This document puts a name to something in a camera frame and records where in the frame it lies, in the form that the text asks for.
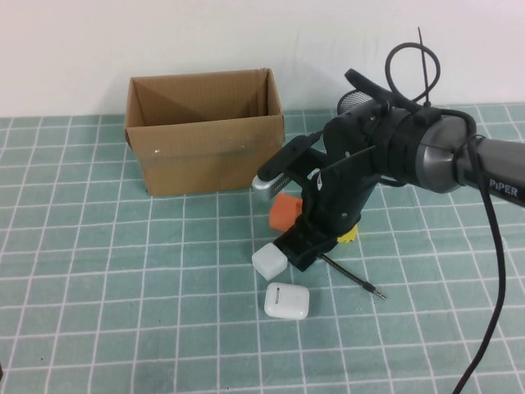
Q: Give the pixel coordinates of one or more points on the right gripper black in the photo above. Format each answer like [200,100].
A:
[340,197]

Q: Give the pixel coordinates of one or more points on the black L-shaped bracket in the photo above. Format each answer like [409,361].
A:
[305,264]

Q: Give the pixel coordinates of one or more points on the thin black flexible shaft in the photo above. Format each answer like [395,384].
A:
[352,277]

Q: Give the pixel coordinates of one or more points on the white cube block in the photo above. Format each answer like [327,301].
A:
[268,260]

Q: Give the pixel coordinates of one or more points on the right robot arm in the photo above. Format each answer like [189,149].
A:
[443,156]

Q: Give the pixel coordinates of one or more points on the yellow foam block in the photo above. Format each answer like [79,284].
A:
[348,236]

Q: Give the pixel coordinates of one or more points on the orange foam block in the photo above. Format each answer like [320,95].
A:
[283,213]

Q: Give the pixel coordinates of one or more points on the white earbuds case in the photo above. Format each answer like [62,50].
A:
[286,301]

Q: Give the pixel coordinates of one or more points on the brown cardboard box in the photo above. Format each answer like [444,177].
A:
[213,160]

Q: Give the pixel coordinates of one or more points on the black mesh pen holder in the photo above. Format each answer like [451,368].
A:
[354,100]

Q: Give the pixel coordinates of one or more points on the black zip tie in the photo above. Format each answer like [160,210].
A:
[424,70]

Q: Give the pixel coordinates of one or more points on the green grid tablecloth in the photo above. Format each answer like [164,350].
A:
[82,267]

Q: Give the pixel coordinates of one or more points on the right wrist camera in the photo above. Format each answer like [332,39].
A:
[279,164]

